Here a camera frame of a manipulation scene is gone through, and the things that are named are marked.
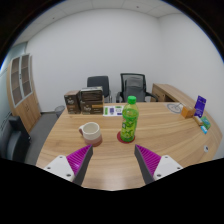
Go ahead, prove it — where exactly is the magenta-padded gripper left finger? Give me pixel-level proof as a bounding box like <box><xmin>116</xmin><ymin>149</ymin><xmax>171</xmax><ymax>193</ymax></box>
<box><xmin>43</xmin><ymin>144</ymin><xmax>94</xmax><ymax>187</ymax></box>

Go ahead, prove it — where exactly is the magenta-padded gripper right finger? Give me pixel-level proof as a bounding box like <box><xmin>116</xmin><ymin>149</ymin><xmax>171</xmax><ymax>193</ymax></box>
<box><xmin>133</xmin><ymin>144</ymin><xmax>184</xmax><ymax>186</ymax></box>

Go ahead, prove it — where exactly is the green drink bottle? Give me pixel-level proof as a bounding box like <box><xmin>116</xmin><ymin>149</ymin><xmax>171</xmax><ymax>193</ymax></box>
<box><xmin>119</xmin><ymin>95</ymin><xmax>140</xmax><ymax>143</ymax></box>

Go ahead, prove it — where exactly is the white and brown mug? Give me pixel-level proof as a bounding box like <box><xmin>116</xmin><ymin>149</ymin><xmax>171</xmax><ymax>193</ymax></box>
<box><xmin>78</xmin><ymin>121</ymin><xmax>104</xmax><ymax>148</ymax></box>

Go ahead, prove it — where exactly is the black leather sofa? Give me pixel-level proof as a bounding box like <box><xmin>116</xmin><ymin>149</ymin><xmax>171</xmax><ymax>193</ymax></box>
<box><xmin>0</xmin><ymin>114</ymin><xmax>32</xmax><ymax>164</ymax></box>

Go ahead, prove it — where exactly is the flat round red coaster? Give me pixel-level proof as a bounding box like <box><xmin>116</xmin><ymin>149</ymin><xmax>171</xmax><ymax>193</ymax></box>
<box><xmin>116</xmin><ymin>130</ymin><xmax>136</xmax><ymax>145</ymax></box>

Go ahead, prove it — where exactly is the grey waste bin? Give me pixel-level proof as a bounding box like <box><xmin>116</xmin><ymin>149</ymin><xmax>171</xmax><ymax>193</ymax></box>
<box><xmin>54</xmin><ymin>105</ymin><xmax>66</xmax><ymax>118</ymax></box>

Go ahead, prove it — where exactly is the small tan box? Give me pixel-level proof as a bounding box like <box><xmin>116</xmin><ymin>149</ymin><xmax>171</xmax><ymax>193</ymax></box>
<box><xmin>193</xmin><ymin>115</ymin><xmax>204</xmax><ymax>126</ymax></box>

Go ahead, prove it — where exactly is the round white disc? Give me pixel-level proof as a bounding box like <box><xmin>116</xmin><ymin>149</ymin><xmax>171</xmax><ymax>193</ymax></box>
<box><xmin>166</xmin><ymin>102</ymin><xmax>184</xmax><ymax>114</ymax></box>

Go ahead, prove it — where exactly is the small orange-brown box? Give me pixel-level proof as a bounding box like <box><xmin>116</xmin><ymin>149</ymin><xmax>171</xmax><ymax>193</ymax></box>
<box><xmin>180</xmin><ymin>105</ymin><xmax>197</xmax><ymax>119</ymax></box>

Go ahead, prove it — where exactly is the small green box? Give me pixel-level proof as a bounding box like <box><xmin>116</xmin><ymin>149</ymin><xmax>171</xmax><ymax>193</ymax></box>
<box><xmin>200</xmin><ymin>115</ymin><xmax>212</xmax><ymax>130</ymax></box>

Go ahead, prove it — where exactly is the tall brown carton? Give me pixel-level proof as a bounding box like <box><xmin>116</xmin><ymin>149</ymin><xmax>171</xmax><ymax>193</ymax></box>
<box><xmin>63</xmin><ymin>90</ymin><xmax>82</xmax><ymax>115</ymax></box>

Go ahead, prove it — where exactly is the brown carton with orange label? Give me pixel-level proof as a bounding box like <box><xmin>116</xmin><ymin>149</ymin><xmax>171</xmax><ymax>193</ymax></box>
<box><xmin>79</xmin><ymin>99</ymin><xmax>105</xmax><ymax>116</ymax></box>

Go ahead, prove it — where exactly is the wooden shelf cabinet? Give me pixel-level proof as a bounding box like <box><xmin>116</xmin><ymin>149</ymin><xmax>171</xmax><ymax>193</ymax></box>
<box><xmin>6</xmin><ymin>53</ymin><xmax>42</xmax><ymax>133</ymax></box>

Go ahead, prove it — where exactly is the purple card stand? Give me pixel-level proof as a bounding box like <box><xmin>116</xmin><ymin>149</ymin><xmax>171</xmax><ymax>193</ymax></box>
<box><xmin>193</xmin><ymin>95</ymin><xmax>207</xmax><ymax>119</ymax></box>

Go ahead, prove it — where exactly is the wooden side desk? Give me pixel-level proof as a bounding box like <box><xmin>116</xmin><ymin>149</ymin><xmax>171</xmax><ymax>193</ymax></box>
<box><xmin>150</xmin><ymin>83</ymin><xmax>201</xmax><ymax>108</ymax></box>

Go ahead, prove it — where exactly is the white and green leaflet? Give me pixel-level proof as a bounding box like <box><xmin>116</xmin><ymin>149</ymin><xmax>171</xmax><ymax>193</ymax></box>
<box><xmin>102</xmin><ymin>105</ymin><xmax>126</xmax><ymax>118</ymax></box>

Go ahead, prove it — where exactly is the black mesh office chair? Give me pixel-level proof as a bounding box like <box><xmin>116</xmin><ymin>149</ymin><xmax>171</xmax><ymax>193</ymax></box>
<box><xmin>115</xmin><ymin>72</ymin><xmax>159</xmax><ymax>103</ymax></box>

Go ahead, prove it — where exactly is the dark solid-back office chair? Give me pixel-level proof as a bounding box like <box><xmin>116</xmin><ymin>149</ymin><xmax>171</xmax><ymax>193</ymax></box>
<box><xmin>86</xmin><ymin>75</ymin><xmax>113</xmax><ymax>103</ymax></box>

